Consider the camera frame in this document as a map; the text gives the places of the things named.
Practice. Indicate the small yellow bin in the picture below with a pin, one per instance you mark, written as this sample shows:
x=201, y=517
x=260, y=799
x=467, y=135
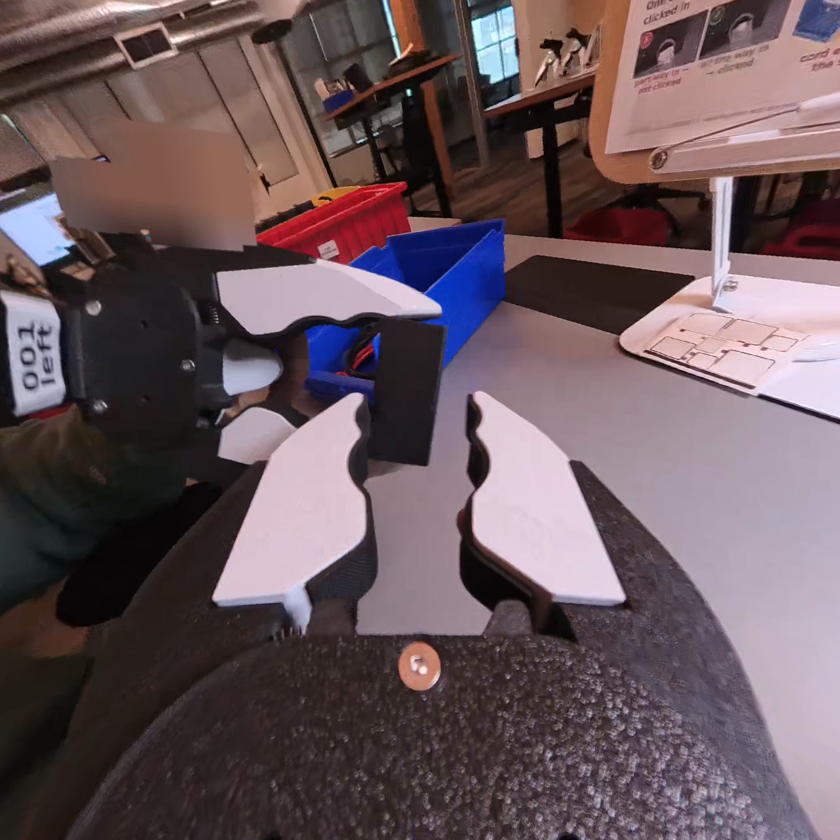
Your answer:
x=334, y=194

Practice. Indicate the desk with black legs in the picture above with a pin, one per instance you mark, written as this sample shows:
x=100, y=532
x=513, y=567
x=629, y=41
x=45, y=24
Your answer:
x=544, y=95

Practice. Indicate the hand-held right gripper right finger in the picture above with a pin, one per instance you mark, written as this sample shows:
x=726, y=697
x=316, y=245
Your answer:
x=538, y=518

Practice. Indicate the small blue box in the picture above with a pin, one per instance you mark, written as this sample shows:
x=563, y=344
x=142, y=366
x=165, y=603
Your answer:
x=338, y=102

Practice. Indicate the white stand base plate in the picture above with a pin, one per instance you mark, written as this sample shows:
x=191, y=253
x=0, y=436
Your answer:
x=774, y=315

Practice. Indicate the black table mat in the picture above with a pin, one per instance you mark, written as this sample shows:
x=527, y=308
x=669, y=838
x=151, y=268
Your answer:
x=590, y=292

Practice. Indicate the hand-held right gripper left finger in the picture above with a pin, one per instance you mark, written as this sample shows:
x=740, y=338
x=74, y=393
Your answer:
x=302, y=518

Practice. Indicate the white stand post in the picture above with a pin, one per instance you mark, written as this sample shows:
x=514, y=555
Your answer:
x=722, y=229

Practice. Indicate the standing desk with brown top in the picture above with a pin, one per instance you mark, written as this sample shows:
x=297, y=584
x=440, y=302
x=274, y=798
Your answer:
x=394, y=79

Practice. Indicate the white and black spray bottles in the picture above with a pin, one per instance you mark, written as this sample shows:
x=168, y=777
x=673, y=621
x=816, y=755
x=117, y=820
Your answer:
x=564, y=52

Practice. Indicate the black floor lamp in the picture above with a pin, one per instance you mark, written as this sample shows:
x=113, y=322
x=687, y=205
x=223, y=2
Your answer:
x=272, y=31

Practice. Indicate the blue plastic bin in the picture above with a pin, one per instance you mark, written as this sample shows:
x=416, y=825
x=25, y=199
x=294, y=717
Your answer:
x=459, y=269

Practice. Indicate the person's left forearm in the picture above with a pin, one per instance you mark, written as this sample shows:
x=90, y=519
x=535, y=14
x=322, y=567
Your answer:
x=65, y=512

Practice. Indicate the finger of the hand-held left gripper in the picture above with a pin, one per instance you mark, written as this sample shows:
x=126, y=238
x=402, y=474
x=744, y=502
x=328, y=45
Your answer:
x=315, y=295
x=253, y=436

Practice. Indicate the computer screen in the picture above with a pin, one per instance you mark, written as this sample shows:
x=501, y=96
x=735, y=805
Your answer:
x=33, y=226

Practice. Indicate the white ceiling air vent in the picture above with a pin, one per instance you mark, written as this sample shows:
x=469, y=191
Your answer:
x=145, y=44

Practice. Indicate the red plastic bin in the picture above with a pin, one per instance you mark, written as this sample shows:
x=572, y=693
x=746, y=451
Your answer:
x=354, y=223

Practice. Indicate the black network switch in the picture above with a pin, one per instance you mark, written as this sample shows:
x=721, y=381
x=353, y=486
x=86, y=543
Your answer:
x=407, y=394

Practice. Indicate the instruction sheet on wooden stand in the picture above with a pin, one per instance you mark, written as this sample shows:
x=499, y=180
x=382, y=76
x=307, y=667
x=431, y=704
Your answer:
x=610, y=157

